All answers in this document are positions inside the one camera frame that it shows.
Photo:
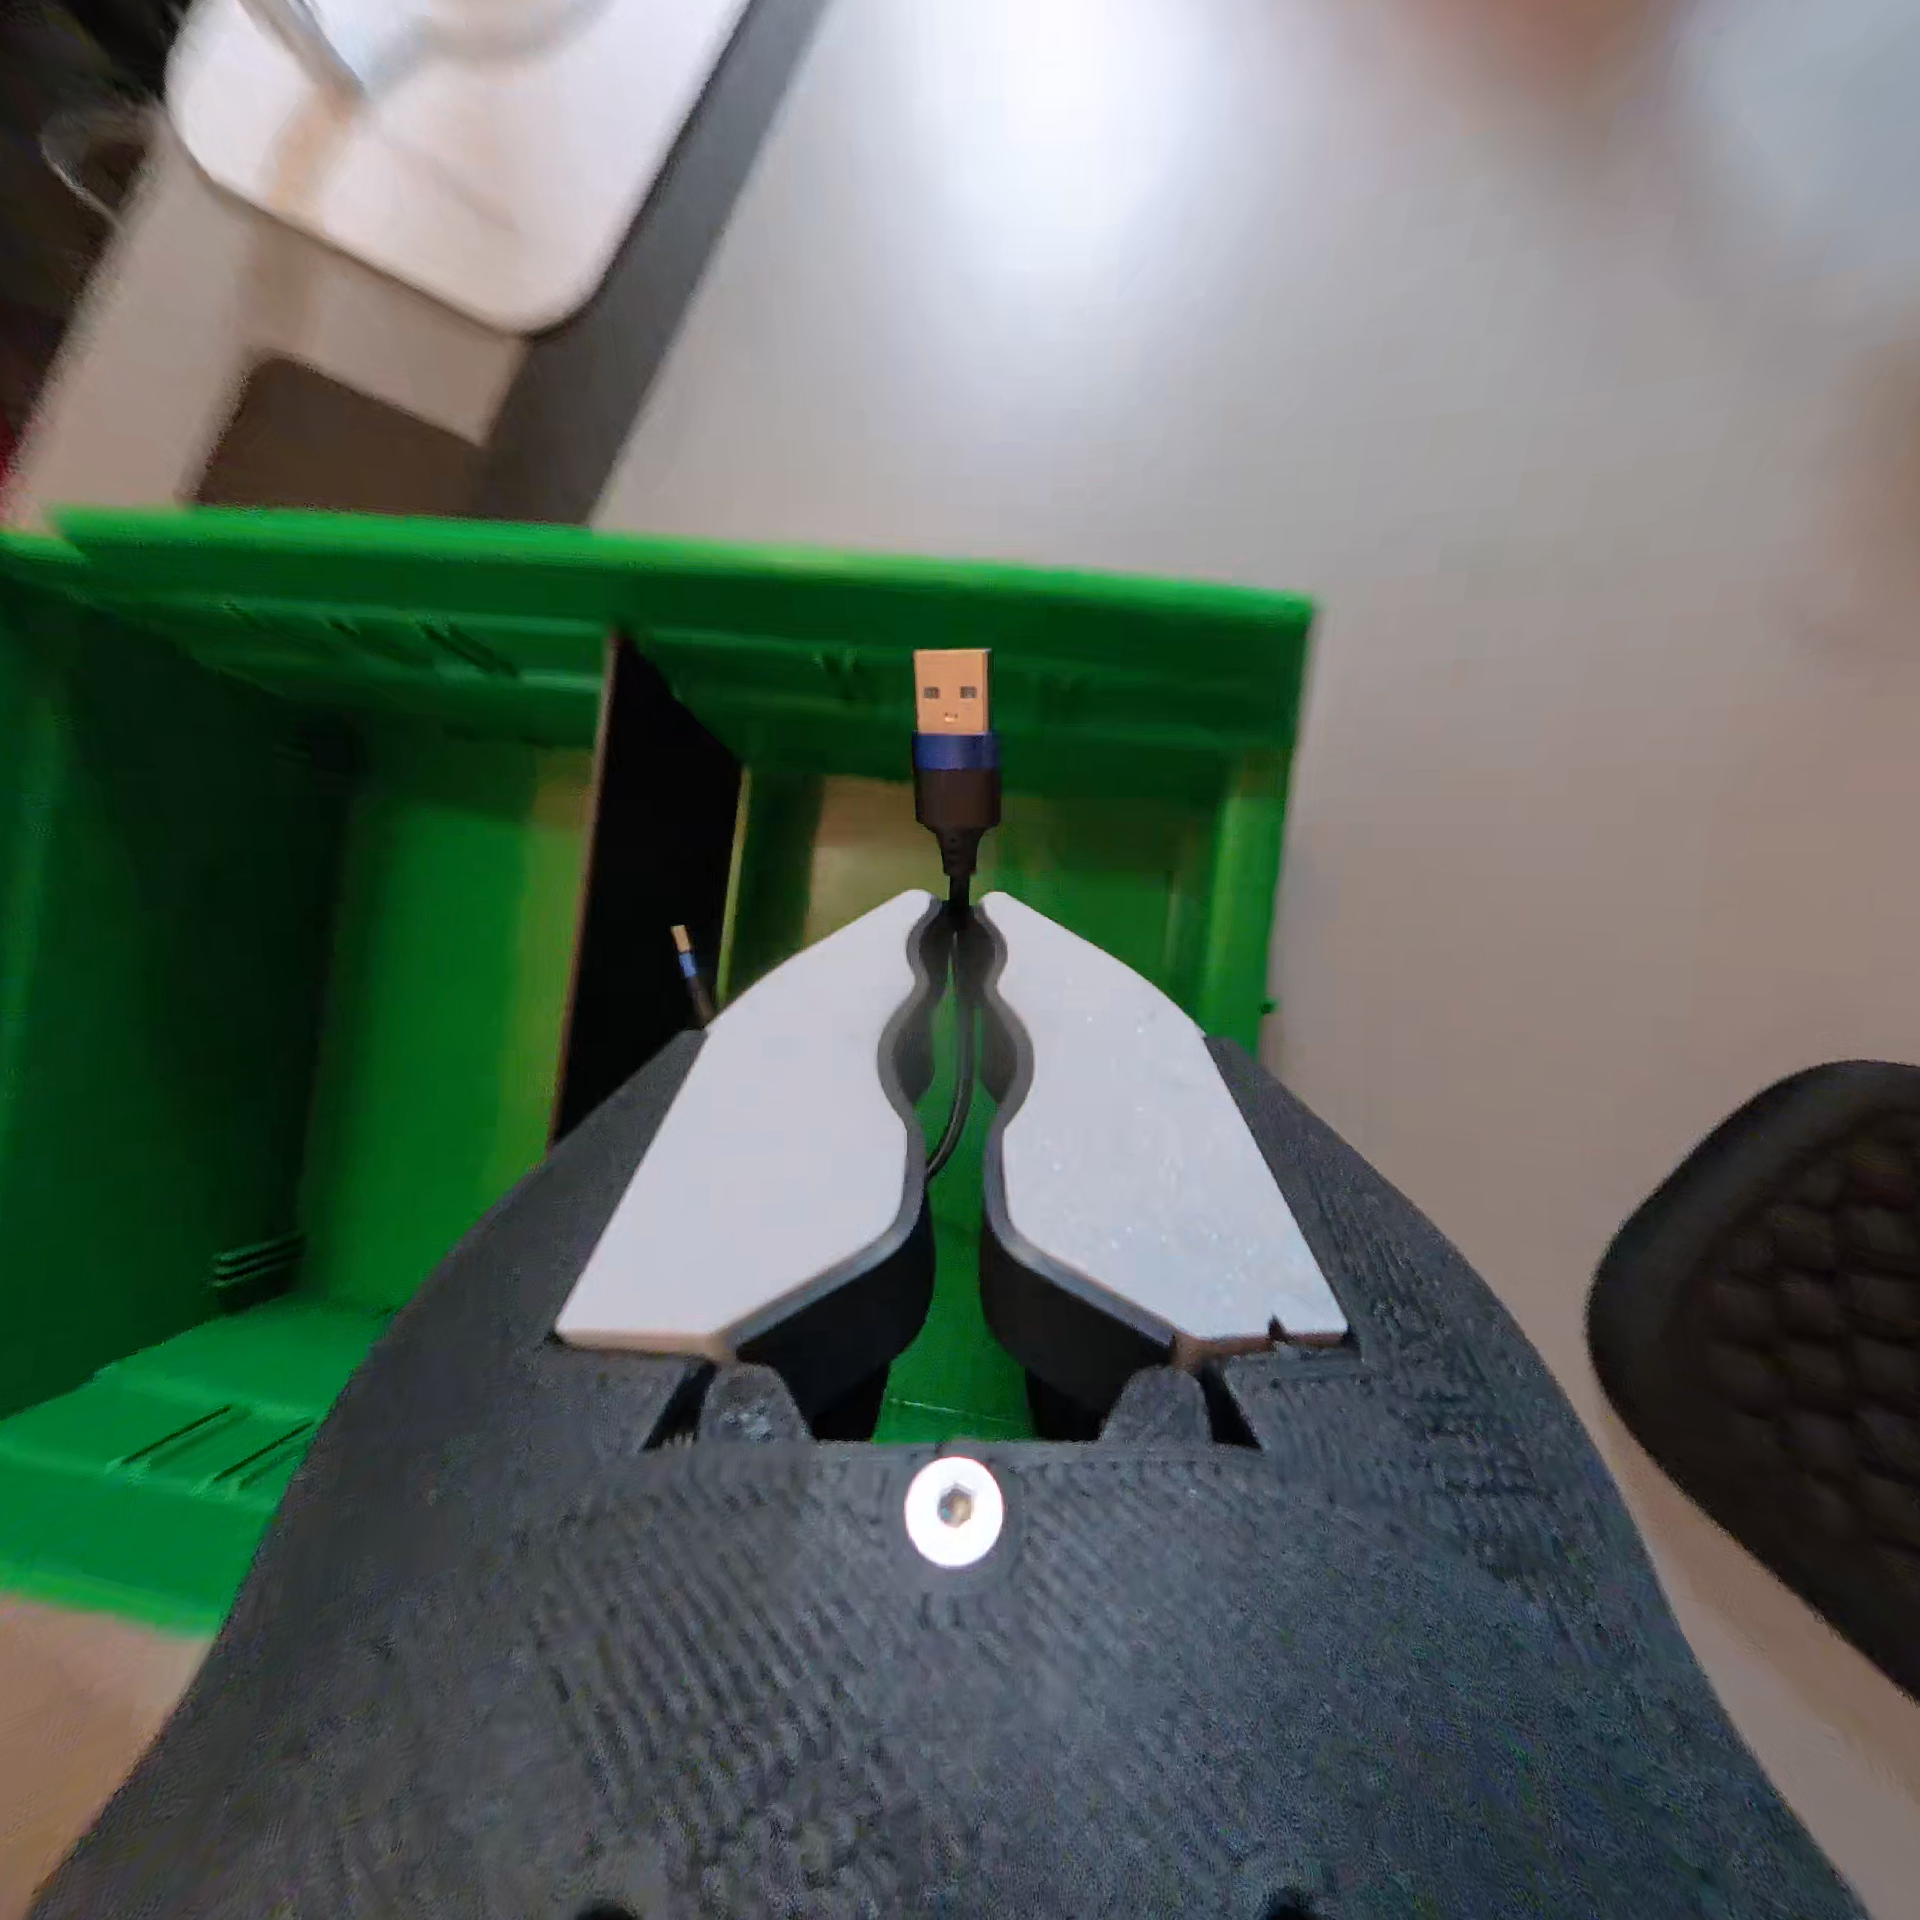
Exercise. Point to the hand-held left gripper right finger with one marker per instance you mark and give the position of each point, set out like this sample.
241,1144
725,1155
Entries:
1172,1170

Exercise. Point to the green plastic bin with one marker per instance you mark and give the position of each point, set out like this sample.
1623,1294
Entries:
376,902

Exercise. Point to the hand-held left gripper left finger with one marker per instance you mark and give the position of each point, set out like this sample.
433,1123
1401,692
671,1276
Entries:
751,1170

